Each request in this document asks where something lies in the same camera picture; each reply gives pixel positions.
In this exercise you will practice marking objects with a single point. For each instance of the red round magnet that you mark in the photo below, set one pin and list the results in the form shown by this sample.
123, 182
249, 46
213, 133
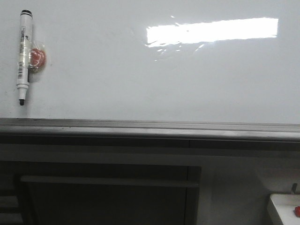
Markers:
38, 56

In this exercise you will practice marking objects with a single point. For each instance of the white black whiteboard marker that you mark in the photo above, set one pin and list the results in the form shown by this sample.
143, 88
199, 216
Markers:
26, 27

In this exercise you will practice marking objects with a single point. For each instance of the white whiteboard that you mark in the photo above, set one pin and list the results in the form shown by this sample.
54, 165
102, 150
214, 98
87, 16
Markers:
169, 60

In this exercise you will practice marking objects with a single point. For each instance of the dark panel under whiteboard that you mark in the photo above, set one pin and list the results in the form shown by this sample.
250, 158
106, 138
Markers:
98, 194

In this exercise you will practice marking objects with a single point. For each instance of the white box with red button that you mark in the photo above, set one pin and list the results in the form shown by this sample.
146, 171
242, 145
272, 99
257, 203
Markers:
284, 209

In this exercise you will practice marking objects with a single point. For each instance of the grey whiteboard tray rail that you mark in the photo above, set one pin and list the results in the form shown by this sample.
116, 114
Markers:
150, 129

